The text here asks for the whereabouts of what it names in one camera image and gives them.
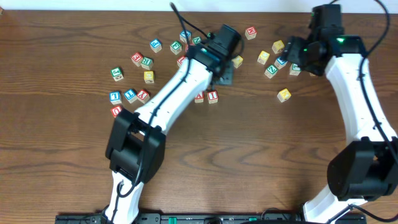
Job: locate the yellow O block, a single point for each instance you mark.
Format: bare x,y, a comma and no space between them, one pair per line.
237,61

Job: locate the green J block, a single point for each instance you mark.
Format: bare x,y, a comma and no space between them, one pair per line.
117,74

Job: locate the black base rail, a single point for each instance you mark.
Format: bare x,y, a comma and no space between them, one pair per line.
156,218

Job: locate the yellow block right lower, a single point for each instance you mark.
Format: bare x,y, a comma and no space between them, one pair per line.
263,57

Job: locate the blue P block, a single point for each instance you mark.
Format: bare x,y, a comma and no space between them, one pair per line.
156,45

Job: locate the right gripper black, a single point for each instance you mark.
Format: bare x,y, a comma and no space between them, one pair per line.
290,47

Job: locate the red I block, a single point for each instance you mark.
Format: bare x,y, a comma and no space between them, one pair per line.
212,96

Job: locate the red A block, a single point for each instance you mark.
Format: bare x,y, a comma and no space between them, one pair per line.
199,98

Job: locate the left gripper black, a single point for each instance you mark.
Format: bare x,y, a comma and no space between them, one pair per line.
226,76

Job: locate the red U block lower left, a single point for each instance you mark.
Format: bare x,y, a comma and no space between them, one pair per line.
116,110

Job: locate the green F block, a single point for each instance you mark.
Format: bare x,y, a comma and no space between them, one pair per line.
176,47

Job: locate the red u block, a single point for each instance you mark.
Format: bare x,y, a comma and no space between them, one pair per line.
116,110
180,61

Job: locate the yellow G block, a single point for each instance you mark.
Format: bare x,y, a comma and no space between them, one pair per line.
149,77

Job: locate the green R block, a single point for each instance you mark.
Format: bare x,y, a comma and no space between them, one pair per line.
147,63

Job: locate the blue 5 block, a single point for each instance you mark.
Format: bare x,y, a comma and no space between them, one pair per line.
279,63

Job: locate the red H block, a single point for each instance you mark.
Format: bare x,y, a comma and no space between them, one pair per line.
250,32

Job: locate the red U block centre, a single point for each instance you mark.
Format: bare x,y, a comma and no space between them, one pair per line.
180,61

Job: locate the yellow block right upper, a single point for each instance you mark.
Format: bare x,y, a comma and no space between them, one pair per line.
278,47

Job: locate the green Z block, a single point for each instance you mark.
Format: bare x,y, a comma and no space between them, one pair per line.
271,71

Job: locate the green N block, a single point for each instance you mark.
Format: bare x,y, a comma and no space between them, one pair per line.
196,40

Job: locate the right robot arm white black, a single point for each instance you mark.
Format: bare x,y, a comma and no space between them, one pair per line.
366,169

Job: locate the blue X block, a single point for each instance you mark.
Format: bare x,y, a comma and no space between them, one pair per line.
185,36

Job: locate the yellow K block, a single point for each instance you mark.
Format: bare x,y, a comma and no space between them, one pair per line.
284,95

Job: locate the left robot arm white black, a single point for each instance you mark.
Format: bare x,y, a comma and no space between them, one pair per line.
136,145

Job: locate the red Y block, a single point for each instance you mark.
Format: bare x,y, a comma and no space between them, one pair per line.
143,96

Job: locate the blue L block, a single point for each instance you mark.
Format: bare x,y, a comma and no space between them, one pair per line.
115,98

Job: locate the green 7 block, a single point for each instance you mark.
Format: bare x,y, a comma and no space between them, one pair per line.
294,69

